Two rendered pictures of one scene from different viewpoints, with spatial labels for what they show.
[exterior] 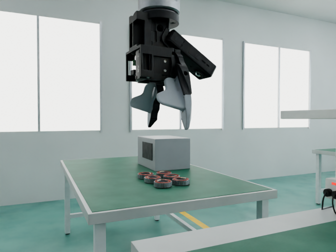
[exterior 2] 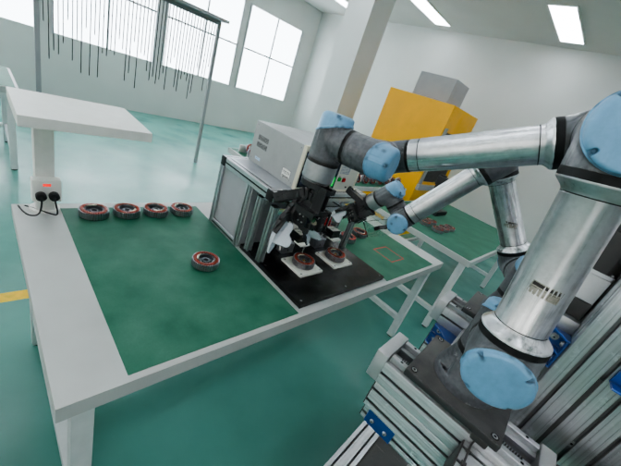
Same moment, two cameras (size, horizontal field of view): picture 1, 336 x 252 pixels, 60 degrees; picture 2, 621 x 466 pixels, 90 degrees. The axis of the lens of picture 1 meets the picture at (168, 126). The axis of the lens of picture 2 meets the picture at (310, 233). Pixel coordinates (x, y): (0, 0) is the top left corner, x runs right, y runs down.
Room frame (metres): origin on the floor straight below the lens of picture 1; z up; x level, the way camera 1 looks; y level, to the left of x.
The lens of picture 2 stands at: (0.83, 0.67, 1.53)
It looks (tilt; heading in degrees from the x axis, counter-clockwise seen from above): 24 degrees down; 243
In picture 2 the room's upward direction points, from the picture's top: 20 degrees clockwise
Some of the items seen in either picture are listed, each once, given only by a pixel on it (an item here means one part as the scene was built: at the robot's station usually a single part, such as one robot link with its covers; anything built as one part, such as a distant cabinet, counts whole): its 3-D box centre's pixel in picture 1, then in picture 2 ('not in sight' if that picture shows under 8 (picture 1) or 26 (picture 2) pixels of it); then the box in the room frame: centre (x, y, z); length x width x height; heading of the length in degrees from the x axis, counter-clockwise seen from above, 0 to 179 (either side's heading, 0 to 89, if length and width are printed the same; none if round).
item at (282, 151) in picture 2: not in sight; (307, 157); (0.21, -0.85, 1.22); 0.44 x 0.39 x 0.20; 24
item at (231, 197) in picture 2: not in sight; (230, 204); (0.55, -0.79, 0.91); 0.28 x 0.03 x 0.32; 114
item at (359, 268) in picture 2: not in sight; (315, 263); (0.10, -0.57, 0.76); 0.64 x 0.47 x 0.02; 24
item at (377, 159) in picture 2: not in sight; (372, 156); (0.45, 0.09, 1.45); 0.11 x 0.11 x 0.08; 36
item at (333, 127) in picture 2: not in sight; (332, 140); (0.52, 0.02, 1.45); 0.09 x 0.08 x 0.11; 126
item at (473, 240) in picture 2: not in sight; (435, 251); (-2.00, -1.70, 0.37); 1.85 x 1.10 x 0.75; 24
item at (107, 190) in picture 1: (140, 216); not in sight; (2.35, 0.22, 0.37); 1.85 x 1.10 x 0.75; 24
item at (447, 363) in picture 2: not in sight; (474, 366); (0.12, 0.34, 1.09); 0.15 x 0.15 x 0.10
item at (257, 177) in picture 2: not in sight; (298, 179); (0.22, -0.85, 1.09); 0.68 x 0.44 x 0.05; 24
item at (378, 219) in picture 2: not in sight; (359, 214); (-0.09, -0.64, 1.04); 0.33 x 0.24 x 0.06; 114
